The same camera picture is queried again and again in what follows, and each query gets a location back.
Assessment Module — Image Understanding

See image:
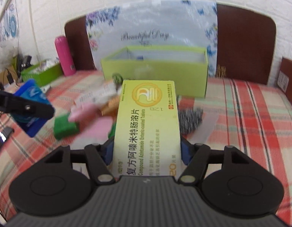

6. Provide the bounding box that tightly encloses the pink white glove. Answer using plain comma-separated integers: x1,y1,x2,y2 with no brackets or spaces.
68,103,114,149

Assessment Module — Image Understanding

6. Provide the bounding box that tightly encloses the blue box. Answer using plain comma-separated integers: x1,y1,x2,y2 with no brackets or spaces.
11,79,55,137

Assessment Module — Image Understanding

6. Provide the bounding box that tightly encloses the yellow medicine box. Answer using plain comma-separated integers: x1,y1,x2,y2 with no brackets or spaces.
111,80,182,178

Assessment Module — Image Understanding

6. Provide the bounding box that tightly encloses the steel wool scrubber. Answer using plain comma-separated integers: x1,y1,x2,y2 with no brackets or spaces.
178,108,204,135

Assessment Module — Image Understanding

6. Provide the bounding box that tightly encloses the golden orange box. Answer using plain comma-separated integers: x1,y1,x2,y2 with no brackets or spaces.
101,96,120,116

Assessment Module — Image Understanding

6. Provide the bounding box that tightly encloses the green tray box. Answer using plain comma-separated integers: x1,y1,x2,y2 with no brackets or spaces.
21,59,63,87

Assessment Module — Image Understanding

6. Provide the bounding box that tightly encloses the green small box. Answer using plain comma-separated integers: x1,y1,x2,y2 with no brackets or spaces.
53,113,80,140

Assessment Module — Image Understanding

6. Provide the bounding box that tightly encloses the white medicine box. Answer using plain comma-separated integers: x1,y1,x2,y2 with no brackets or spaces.
74,81,118,107

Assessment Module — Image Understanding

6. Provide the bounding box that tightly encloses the pink thermos bottle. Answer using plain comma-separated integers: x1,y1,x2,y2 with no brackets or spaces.
54,36,76,76

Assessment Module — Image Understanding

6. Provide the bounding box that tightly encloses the plaid bed sheet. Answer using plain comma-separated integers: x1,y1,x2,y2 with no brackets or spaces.
0,78,292,224

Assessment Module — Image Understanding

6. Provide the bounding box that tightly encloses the light green storage box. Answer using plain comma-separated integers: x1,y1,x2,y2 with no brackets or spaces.
100,45,209,97

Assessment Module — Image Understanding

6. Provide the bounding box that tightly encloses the brown cardboard box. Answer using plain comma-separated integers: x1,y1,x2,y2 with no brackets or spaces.
277,58,292,104

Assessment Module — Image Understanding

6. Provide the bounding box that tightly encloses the brown headboard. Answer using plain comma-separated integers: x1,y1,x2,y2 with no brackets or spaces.
64,4,276,85

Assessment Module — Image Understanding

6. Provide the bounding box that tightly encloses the floral plastic bag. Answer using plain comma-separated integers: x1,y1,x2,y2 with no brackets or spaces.
85,0,218,76

